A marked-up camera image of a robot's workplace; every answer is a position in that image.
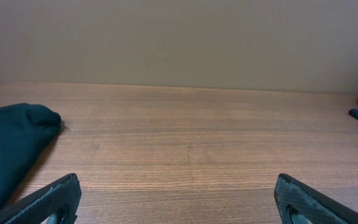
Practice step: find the black folded garment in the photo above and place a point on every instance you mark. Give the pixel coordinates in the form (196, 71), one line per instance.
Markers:
(25, 131)

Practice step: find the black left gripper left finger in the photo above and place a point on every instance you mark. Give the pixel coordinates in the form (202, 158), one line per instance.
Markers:
(55, 203)

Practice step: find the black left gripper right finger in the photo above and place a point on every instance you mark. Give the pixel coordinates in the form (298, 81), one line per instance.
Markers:
(299, 203)

